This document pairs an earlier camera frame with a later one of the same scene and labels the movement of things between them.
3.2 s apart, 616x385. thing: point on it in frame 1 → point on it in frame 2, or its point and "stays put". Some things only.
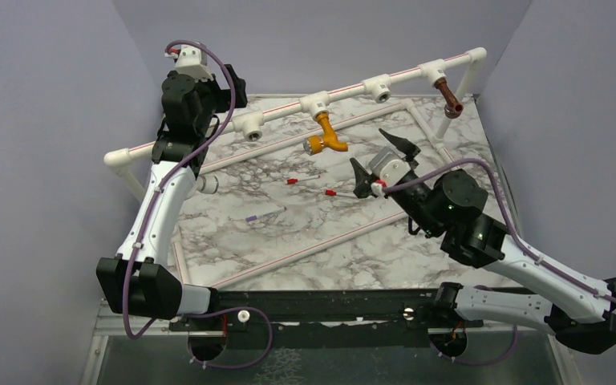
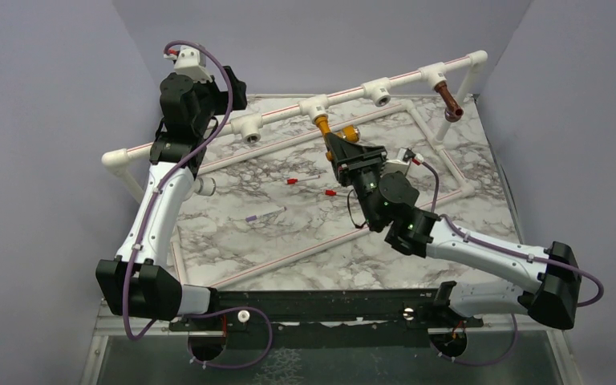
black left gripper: (224, 96) stays put
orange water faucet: (315, 143) → (350, 132)
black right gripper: (362, 180) → (363, 158)
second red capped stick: (334, 193) stays put
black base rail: (329, 318) stays put
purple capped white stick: (253, 217) stays put
